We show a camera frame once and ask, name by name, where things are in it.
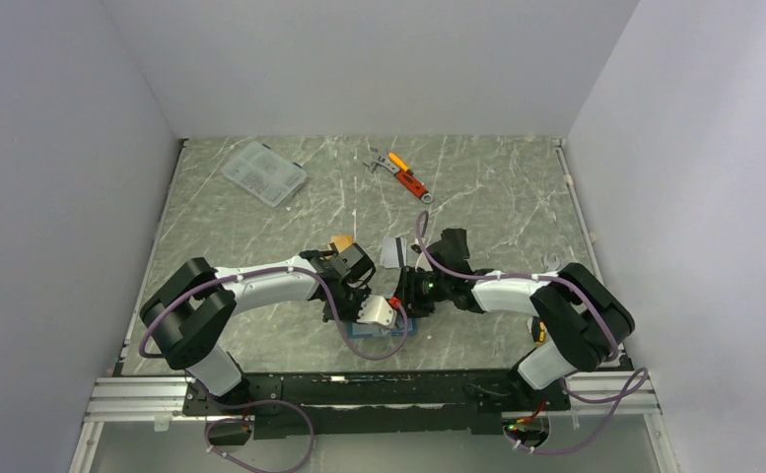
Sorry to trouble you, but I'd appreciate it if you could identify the clear plastic organizer box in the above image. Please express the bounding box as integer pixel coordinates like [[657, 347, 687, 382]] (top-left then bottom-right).
[[221, 142, 308, 207]]

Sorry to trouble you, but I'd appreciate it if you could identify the silver open-end wrench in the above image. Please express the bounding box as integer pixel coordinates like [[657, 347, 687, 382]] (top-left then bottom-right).
[[542, 254, 562, 272]]

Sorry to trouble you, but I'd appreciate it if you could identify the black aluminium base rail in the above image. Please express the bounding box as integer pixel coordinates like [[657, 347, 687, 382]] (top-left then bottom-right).
[[84, 370, 661, 439]]

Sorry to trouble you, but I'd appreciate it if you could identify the yellow black small tool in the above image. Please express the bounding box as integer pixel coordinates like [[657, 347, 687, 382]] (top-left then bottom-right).
[[529, 318, 547, 346]]

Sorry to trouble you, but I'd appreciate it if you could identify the red adjustable wrench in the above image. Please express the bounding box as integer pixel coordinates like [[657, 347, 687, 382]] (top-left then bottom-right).
[[364, 145, 434, 204]]

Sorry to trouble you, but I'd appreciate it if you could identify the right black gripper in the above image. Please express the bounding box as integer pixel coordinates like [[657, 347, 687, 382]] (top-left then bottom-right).
[[395, 266, 453, 319]]

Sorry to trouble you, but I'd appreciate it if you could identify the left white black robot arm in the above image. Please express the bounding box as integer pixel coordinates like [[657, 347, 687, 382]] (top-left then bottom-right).
[[139, 243, 376, 414]]

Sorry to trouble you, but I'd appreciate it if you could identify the orange credit cards stack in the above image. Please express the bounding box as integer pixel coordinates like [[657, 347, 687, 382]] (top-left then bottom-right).
[[328, 235, 354, 253]]

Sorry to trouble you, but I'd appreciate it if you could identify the blue card holder wallet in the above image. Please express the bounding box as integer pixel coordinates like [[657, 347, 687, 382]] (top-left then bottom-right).
[[346, 319, 417, 339]]

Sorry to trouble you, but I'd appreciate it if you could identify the silver grey card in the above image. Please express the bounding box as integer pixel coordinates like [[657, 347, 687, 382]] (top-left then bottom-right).
[[380, 236, 408, 269]]

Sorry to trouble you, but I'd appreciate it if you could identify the black card case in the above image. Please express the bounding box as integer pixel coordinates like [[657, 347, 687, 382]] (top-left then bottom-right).
[[441, 228, 470, 260]]

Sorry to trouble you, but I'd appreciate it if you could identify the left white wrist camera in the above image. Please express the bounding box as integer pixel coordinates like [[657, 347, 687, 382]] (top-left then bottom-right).
[[357, 295, 398, 329]]

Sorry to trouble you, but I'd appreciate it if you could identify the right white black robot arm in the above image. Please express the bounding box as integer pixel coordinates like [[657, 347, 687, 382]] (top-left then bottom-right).
[[394, 229, 635, 409]]

